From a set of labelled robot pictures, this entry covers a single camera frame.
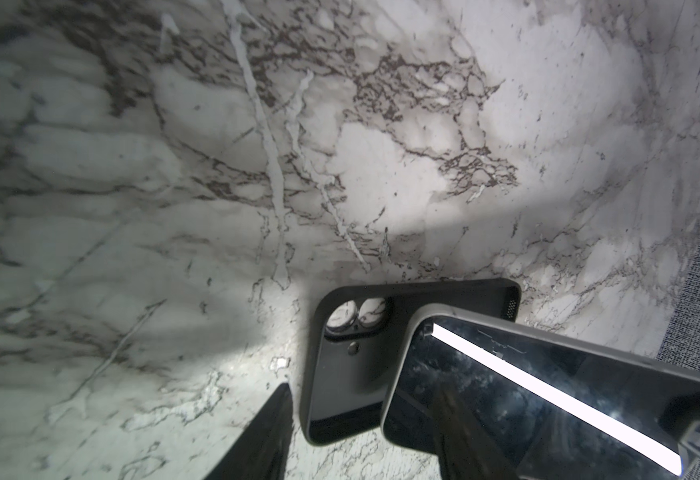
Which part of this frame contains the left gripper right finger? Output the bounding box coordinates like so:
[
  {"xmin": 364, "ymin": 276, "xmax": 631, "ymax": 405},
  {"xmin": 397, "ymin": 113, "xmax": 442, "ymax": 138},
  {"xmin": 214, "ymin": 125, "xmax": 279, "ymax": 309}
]
[{"xmin": 431, "ymin": 383, "xmax": 519, "ymax": 480}]

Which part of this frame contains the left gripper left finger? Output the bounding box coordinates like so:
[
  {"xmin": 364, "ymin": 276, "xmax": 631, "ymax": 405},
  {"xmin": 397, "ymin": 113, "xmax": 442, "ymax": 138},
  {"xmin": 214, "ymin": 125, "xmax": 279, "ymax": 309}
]
[{"xmin": 205, "ymin": 383, "xmax": 294, "ymax": 480}]

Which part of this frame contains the black smartphone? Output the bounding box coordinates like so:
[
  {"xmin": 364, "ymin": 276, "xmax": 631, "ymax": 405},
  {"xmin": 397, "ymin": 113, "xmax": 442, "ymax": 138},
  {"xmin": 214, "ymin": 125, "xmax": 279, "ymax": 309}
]
[{"xmin": 381, "ymin": 304, "xmax": 700, "ymax": 479}]

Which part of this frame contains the black phone case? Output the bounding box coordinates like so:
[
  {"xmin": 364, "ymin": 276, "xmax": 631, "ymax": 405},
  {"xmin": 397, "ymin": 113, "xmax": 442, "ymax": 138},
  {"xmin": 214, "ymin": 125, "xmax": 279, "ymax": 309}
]
[{"xmin": 300, "ymin": 278, "xmax": 522, "ymax": 446}]

